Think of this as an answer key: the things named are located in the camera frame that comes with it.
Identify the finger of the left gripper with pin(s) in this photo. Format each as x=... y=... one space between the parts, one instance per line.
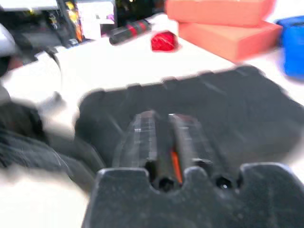
x=47 y=159

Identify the open laptop computer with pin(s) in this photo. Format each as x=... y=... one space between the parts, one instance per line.
x=35 y=38

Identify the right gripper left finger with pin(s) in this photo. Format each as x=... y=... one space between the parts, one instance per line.
x=140 y=140

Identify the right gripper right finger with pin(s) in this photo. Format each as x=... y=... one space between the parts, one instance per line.
x=190 y=140

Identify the red heart shaped box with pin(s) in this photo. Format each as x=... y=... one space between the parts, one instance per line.
x=164 y=41

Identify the salmon foam brick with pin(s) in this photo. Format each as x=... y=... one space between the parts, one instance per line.
x=232 y=40
x=213 y=12

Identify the short orange black screwdriver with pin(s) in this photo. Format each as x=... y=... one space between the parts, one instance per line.
x=175 y=164

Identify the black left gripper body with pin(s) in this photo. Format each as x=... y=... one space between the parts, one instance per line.
x=16 y=121

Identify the black tool case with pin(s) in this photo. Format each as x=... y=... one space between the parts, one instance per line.
x=237 y=111

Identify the blue boxing glove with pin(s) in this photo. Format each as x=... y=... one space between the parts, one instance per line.
x=293 y=47

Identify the black red screwdriver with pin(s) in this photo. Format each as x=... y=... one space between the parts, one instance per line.
x=130 y=31

